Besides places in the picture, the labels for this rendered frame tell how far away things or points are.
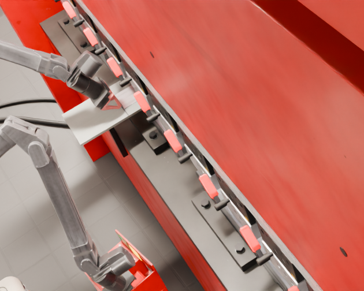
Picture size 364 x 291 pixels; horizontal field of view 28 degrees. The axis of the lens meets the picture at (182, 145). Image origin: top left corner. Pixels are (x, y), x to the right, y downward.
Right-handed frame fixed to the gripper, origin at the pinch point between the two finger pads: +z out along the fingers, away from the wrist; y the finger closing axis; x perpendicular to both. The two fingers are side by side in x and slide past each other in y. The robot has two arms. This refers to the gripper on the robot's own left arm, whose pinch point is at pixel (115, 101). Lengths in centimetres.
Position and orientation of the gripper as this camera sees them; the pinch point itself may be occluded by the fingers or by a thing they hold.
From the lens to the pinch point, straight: 244.0
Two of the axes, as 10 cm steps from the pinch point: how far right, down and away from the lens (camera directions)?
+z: 6.4, 3.4, 6.9
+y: -4.4, -5.8, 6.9
